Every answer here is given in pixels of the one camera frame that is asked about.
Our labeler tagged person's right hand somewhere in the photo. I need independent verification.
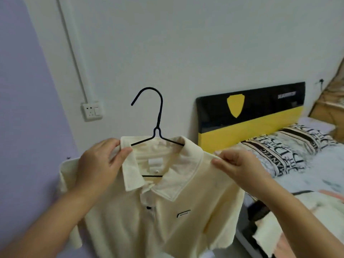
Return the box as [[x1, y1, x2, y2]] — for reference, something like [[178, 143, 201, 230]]
[[211, 150, 272, 200]]

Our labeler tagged person's left hand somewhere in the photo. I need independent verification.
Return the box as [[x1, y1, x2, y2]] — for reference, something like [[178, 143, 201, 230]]
[[74, 138, 133, 198]]

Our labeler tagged cream lace-up knit sweater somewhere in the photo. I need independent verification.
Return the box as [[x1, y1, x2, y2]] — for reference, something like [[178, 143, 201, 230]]
[[252, 190, 344, 258]]

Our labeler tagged pale yellow polo shirt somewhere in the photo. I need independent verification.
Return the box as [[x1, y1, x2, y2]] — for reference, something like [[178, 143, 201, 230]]
[[58, 135, 245, 258]]

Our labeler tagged black wire hanger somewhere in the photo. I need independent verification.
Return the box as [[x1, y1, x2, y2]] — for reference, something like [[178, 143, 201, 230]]
[[131, 87, 186, 178]]

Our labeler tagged lilac wardrobe door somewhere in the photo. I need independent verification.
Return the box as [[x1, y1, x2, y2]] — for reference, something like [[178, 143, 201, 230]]
[[0, 0, 81, 258]]

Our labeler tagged person's left forearm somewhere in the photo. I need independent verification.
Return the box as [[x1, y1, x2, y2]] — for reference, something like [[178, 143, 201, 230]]
[[0, 182, 89, 258]]

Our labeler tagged person's right forearm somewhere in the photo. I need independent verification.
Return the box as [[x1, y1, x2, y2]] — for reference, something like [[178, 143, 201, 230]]
[[257, 184, 344, 258]]

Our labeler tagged black white printed pillow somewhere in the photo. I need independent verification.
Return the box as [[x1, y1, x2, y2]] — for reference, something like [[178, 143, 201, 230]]
[[282, 123, 339, 156], [215, 133, 315, 178]]

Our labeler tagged grey bed sheet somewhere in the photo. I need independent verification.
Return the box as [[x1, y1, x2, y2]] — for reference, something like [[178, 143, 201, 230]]
[[235, 196, 260, 258]]

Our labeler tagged yellow black bed headboard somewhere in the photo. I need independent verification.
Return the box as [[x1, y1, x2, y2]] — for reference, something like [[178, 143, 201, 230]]
[[195, 82, 306, 154]]

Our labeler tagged white nightstand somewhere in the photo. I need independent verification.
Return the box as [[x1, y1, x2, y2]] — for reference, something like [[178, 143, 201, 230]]
[[298, 116, 336, 132]]

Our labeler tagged wooden cabinet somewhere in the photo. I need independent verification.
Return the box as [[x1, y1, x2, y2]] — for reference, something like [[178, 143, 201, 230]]
[[309, 59, 344, 144]]

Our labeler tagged white cable conduit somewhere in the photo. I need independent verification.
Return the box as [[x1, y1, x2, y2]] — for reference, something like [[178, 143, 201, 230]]
[[55, 0, 95, 104]]

